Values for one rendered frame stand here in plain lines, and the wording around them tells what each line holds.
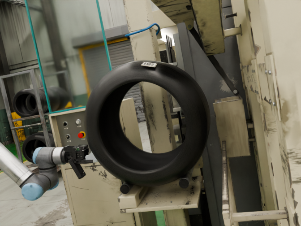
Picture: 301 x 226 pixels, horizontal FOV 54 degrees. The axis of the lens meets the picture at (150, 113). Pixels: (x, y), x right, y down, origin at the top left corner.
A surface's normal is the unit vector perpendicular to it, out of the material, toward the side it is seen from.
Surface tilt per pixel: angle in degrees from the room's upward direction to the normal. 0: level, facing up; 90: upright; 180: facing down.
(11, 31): 90
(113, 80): 80
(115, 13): 90
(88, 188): 90
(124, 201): 90
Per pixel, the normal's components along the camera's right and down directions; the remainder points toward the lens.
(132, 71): -0.25, -0.04
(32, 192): -0.07, 0.25
